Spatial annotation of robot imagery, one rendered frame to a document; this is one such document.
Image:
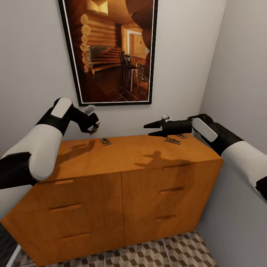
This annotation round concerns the door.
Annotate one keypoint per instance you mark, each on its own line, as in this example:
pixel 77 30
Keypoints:
pixel 7 246

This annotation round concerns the cabinet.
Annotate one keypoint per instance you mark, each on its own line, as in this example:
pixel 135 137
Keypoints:
pixel 99 198

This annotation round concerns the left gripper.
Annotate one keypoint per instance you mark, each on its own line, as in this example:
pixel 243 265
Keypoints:
pixel 88 121

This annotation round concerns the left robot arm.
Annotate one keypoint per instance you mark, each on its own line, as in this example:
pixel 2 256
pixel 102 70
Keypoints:
pixel 33 158

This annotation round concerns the picture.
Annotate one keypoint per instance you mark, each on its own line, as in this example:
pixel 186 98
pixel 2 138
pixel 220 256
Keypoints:
pixel 111 46

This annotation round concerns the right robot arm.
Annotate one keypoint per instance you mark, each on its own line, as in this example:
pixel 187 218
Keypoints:
pixel 248 163

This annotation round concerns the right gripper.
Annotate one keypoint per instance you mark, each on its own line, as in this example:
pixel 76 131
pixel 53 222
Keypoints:
pixel 168 128

